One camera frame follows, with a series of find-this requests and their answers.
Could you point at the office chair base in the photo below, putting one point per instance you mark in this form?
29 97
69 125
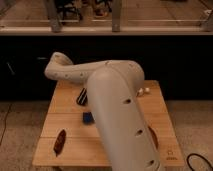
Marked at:
65 6

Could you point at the orange plate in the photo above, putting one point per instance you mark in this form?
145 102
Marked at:
154 136

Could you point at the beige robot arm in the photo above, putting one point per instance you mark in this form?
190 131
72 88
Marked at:
112 87

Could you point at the metal railing frame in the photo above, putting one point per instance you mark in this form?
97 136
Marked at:
108 17

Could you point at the wooden table board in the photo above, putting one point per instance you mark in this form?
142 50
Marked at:
82 147

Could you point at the blue sponge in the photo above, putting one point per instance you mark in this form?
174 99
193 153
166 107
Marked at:
88 118

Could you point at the small white toy block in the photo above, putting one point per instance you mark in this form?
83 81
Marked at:
143 91

